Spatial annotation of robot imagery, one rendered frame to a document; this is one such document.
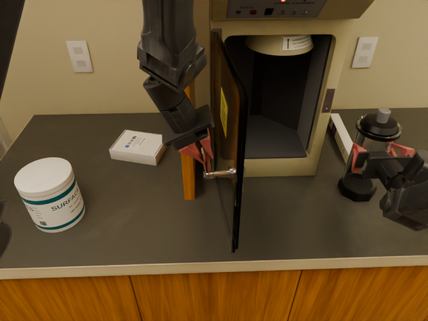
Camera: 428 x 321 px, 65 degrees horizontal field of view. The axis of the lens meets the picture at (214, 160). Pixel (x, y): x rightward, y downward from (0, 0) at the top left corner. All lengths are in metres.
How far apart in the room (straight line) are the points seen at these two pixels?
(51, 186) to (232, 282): 0.52
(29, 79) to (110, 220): 0.72
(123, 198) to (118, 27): 0.60
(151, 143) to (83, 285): 0.46
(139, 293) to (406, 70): 1.24
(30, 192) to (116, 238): 0.23
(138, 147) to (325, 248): 0.63
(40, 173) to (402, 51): 1.28
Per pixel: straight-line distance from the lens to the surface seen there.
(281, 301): 1.07
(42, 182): 0.88
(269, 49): 0.86
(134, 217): 0.94
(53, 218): 0.92
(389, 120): 0.94
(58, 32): 1.34
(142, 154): 1.07
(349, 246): 0.92
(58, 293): 1.06
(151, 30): 0.45
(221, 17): 0.76
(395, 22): 1.42
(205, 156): 0.67
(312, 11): 0.77
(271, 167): 1.02
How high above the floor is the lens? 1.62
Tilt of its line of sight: 39 degrees down
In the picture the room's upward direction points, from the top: straight up
